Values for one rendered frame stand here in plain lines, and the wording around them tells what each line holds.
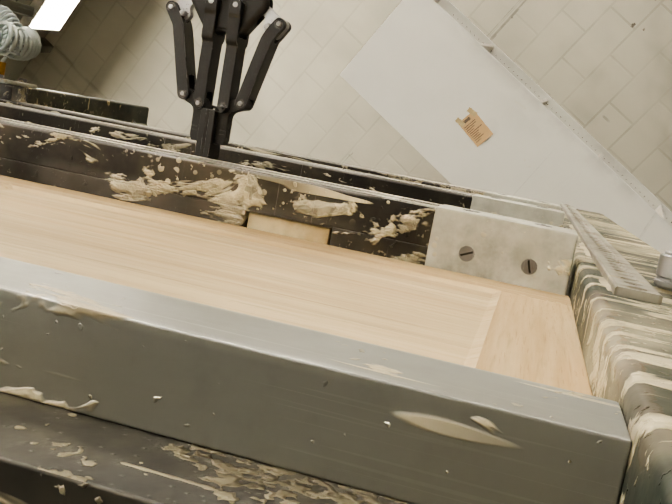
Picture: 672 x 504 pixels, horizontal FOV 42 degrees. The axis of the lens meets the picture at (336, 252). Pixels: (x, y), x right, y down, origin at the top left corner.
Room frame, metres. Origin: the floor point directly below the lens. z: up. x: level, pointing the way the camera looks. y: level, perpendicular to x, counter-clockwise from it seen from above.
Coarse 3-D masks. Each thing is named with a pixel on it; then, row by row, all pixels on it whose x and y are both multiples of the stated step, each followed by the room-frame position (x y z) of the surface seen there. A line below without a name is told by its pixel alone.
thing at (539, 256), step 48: (0, 144) 0.83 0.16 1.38; (48, 144) 0.83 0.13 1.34; (96, 144) 0.82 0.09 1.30; (96, 192) 0.83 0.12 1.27; (144, 192) 0.82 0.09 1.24; (192, 192) 0.81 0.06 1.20; (240, 192) 0.80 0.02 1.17; (288, 192) 0.80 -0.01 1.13; (336, 192) 0.79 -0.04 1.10; (336, 240) 0.80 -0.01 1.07; (384, 240) 0.79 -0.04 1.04; (432, 240) 0.78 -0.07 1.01; (480, 240) 0.78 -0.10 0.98; (528, 240) 0.77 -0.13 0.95; (576, 240) 0.76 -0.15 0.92
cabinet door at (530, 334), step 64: (0, 192) 0.74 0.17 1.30; (64, 192) 0.80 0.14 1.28; (0, 256) 0.48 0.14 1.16; (64, 256) 0.52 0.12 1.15; (128, 256) 0.56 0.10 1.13; (192, 256) 0.61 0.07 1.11; (256, 256) 0.67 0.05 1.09; (320, 256) 0.73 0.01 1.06; (320, 320) 0.49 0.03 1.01; (384, 320) 0.52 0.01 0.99; (448, 320) 0.56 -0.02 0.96; (512, 320) 0.59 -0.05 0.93; (576, 384) 0.45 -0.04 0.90
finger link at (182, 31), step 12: (168, 12) 0.85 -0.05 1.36; (180, 24) 0.85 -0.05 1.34; (180, 36) 0.85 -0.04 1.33; (192, 36) 0.87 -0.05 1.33; (180, 48) 0.85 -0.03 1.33; (192, 48) 0.87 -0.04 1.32; (180, 60) 0.85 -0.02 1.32; (192, 60) 0.87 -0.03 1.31; (180, 72) 0.86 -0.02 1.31; (192, 72) 0.87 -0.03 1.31; (180, 84) 0.86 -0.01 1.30; (192, 84) 0.88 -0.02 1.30; (180, 96) 0.86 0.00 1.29
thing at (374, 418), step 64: (0, 320) 0.32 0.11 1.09; (64, 320) 0.32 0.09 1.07; (128, 320) 0.31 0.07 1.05; (192, 320) 0.33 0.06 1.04; (256, 320) 0.35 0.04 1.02; (0, 384) 0.32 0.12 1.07; (64, 384) 0.32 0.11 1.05; (128, 384) 0.31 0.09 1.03; (192, 384) 0.31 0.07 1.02; (256, 384) 0.31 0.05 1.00; (320, 384) 0.30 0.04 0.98; (384, 384) 0.30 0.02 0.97; (448, 384) 0.31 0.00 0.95; (512, 384) 0.33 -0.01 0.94; (256, 448) 0.31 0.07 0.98; (320, 448) 0.31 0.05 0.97; (384, 448) 0.30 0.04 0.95; (448, 448) 0.30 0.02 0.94; (512, 448) 0.30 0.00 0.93; (576, 448) 0.29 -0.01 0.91
